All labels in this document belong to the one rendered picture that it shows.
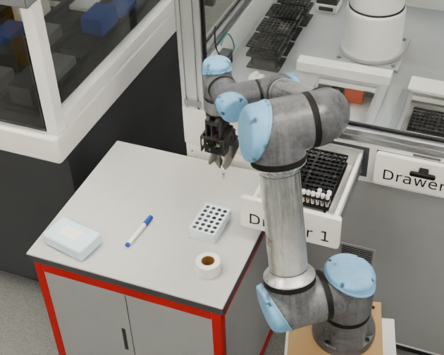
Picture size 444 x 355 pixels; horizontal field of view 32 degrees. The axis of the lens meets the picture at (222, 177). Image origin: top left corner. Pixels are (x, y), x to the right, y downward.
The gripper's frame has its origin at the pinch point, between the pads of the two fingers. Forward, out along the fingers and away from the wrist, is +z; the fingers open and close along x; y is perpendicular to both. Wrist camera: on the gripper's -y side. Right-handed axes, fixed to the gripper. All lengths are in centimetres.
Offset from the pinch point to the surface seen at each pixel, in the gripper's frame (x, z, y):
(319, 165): 23.3, 7.5, -18.0
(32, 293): -90, 98, -3
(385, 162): 41.3, 7.2, -26.1
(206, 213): -4.4, 18.0, 3.9
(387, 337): 57, 21, 26
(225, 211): 0.0, 18.7, 0.3
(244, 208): 9.1, 8.3, 7.1
